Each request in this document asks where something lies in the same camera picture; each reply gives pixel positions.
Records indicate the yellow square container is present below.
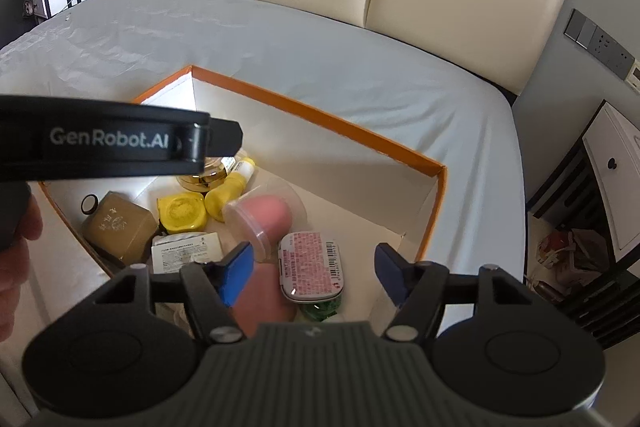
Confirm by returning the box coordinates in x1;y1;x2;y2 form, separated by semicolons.
157;194;207;236

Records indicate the pink bottle with clear cap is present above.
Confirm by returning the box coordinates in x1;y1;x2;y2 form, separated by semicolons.
222;183;307;339

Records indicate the white labelled packet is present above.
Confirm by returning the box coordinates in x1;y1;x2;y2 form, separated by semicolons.
151;232;222;269

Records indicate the yellow tube with white cap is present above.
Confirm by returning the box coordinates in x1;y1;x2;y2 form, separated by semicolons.
205;158;257;223

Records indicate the green packet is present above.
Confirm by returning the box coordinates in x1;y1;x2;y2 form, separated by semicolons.
299;296;344;324

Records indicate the gold jar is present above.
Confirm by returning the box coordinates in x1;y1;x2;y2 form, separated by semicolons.
176;156;237;194

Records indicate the tan cardboard box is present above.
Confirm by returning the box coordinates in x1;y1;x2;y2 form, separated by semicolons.
82;191;159;264

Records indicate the pink labelled tin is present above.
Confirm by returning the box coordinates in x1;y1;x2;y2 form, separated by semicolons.
277;230;347;304

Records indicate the grey wall socket panel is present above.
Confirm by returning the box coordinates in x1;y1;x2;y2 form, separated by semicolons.
564;9;634;76

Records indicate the white nightstand with black knob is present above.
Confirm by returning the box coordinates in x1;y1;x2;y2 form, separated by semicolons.
525;99;640;351

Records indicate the red and white bag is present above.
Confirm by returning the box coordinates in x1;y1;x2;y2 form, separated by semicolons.
536;227;614;292

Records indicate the white box with orange rim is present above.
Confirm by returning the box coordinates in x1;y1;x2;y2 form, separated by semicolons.
39;64;447;325

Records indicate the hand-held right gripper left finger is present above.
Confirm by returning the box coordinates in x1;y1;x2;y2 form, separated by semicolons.
95;242;256;344

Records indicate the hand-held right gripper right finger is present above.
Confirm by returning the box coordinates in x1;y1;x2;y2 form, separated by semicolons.
374;243;538;341

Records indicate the person's left hand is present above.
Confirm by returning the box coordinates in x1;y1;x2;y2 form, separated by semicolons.
0;196;44;344

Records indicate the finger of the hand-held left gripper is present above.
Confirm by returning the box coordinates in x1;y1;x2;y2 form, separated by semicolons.
205;116;245;158

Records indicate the bed with white sheet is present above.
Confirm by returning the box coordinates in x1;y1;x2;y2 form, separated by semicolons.
0;0;527;427

